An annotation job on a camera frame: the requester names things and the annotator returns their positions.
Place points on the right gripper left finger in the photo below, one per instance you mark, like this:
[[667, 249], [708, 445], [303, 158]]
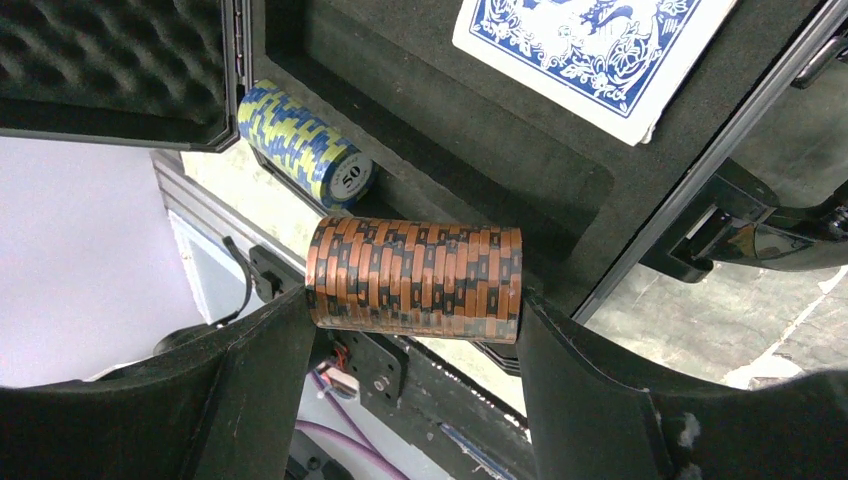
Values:
[[222, 406]]

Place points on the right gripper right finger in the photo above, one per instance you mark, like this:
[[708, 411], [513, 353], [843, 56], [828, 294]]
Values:
[[599, 411]]

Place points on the dark brown poker chip stack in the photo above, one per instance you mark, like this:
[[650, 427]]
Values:
[[412, 278]]

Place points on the grey-green poker chip stack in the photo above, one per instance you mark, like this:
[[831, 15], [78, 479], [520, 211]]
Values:
[[303, 148]]

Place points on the black poker set case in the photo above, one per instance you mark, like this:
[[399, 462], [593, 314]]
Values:
[[455, 139]]

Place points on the blue playing card deck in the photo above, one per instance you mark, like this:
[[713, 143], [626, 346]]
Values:
[[613, 63]]

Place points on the silver aluminium frame rail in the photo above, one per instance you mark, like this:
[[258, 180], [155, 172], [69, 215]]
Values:
[[233, 266]]

